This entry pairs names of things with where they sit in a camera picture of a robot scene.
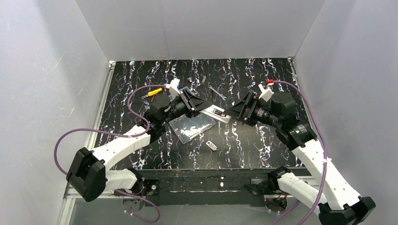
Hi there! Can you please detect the white remote control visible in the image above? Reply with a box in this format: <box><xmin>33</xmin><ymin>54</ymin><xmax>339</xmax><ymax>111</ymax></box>
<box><xmin>200</xmin><ymin>105</ymin><xmax>231</xmax><ymax>124</ymax></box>

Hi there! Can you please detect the white remote battery cover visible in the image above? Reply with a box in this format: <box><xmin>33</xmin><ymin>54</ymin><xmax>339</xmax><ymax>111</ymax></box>
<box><xmin>206</xmin><ymin>141</ymin><xmax>217</xmax><ymax>151</ymax></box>

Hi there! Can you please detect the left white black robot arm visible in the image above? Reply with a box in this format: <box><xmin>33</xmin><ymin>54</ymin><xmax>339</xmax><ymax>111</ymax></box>
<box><xmin>66</xmin><ymin>90</ymin><xmax>213</xmax><ymax>202</ymax></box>

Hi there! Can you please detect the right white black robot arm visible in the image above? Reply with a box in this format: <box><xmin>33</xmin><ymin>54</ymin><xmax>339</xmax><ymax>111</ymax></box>
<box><xmin>225</xmin><ymin>91</ymin><xmax>376</xmax><ymax>225</ymax></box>

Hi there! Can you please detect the clear plastic screw box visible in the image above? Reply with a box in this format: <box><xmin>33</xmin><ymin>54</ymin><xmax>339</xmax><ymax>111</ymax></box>
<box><xmin>169</xmin><ymin>113</ymin><xmax>215</xmax><ymax>144</ymax></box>

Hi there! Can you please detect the silver open-end wrench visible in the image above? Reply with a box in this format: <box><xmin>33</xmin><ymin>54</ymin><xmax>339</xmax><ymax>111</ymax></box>
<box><xmin>208</xmin><ymin>85</ymin><xmax>227</xmax><ymax>101</ymax></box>

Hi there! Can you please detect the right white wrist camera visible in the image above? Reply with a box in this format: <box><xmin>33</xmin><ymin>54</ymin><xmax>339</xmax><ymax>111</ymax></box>
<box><xmin>258</xmin><ymin>79</ymin><xmax>274</xmax><ymax>102</ymax></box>

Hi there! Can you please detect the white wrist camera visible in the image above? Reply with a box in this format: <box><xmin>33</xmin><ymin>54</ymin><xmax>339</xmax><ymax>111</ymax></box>
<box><xmin>165</xmin><ymin>78</ymin><xmax>180</xmax><ymax>98</ymax></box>
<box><xmin>258</xmin><ymin>79</ymin><xmax>274</xmax><ymax>102</ymax></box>

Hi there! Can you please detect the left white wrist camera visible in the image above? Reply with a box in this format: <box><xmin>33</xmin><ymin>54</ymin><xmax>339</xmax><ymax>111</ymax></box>
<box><xmin>165</xmin><ymin>78</ymin><xmax>180</xmax><ymax>98</ymax></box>

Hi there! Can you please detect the yellow handled screwdriver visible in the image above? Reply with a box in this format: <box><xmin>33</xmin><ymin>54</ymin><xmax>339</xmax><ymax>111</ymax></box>
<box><xmin>147</xmin><ymin>88</ymin><xmax>163</xmax><ymax>102</ymax></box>

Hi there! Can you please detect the black front mounting rail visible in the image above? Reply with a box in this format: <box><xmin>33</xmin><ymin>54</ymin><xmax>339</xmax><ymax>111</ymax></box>
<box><xmin>139</xmin><ymin>169</ymin><xmax>289</xmax><ymax>210</ymax></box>

